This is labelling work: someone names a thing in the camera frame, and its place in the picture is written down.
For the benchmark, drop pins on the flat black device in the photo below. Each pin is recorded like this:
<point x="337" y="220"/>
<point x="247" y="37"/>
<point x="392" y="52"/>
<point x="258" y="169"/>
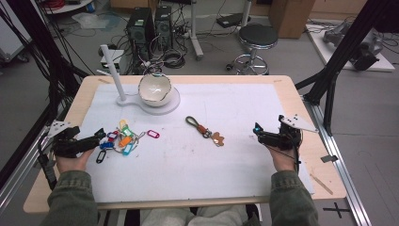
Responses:
<point x="231" y="19"/>

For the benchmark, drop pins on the person's right hand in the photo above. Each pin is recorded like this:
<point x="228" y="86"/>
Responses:
<point x="285" y="161"/>

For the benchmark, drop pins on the white box device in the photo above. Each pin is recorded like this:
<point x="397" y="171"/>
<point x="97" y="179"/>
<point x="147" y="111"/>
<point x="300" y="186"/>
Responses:
<point x="115" y="59"/>

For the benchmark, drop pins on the bunch of coloured key tags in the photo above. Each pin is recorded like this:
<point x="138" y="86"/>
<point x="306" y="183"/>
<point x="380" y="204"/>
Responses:
<point x="125" y="141"/>

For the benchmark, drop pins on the grey metal tab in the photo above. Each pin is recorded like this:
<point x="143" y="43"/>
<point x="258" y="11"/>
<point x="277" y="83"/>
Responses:
<point x="329" y="158"/>

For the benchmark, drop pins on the white desk leg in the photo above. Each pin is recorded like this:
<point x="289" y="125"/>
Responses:
<point x="246" y="12"/>
<point x="196" y="34"/>

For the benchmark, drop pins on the small black computer tower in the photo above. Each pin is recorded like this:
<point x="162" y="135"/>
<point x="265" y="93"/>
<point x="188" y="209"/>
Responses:
<point x="163" y="26"/>

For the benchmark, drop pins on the white ceramic bowl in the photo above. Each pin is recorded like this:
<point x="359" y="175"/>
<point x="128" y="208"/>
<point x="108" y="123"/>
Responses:
<point x="154" y="89"/>

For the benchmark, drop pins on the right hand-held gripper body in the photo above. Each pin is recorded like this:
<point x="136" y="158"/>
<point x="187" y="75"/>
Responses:
<point x="284" y="139"/>

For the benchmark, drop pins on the aluminium rail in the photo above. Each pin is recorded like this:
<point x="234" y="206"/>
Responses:
<point x="19" y="182"/>
<point x="340" y="169"/>

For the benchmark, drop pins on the person's legs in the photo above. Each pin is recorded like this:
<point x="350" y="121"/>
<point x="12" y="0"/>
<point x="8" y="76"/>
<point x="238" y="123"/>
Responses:
<point x="200" y="218"/>

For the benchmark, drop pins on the thin wooden stick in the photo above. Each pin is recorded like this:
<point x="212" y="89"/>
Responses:
<point x="321" y="184"/>

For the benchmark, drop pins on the white platform board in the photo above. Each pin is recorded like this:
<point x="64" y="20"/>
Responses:
<point x="324" y="51"/>

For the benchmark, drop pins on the person's left hand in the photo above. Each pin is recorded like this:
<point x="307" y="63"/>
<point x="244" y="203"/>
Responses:
<point x="72" y="163"/>

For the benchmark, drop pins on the grey machine on platform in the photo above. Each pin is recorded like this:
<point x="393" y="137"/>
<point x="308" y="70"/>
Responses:
<point x="368" y="51"/>

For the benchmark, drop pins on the black round stool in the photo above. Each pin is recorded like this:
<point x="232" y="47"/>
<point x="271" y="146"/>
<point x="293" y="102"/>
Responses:
<point x="258" y="35"/>

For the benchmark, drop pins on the clear plastic bag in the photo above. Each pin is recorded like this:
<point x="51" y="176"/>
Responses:
<point x="89" y="20"/>

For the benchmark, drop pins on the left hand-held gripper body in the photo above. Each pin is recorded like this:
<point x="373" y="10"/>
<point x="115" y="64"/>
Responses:
<point x="67" y="145"/>

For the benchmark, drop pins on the brown wooden cabinet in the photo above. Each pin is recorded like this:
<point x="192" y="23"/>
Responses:
<point x="290" y="17"/>

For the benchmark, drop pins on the white stand with pole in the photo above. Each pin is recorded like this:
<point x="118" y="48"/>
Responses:
<point x="114" y="73"/>

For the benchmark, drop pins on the large black computer tower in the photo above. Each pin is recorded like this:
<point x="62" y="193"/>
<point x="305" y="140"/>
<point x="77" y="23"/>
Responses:
<point x="139" y="29"/>

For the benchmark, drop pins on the white table mat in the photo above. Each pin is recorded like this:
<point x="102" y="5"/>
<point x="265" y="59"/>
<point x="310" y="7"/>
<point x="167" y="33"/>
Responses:
<point x="204" y="163"/>

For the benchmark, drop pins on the round white table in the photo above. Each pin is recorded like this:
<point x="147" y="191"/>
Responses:
<point x="67" y="8"/>

